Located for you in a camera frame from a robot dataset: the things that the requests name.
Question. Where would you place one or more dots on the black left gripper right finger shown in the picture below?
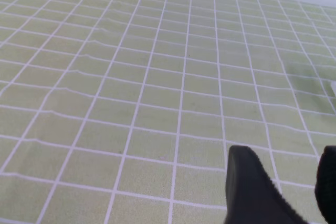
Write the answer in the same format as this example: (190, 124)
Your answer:
(325, 185)

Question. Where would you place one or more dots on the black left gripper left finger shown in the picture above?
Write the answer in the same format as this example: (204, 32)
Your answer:
(251, 196)

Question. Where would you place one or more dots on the green checkered tablecloth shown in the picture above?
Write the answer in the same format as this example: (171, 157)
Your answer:
(123, 111)

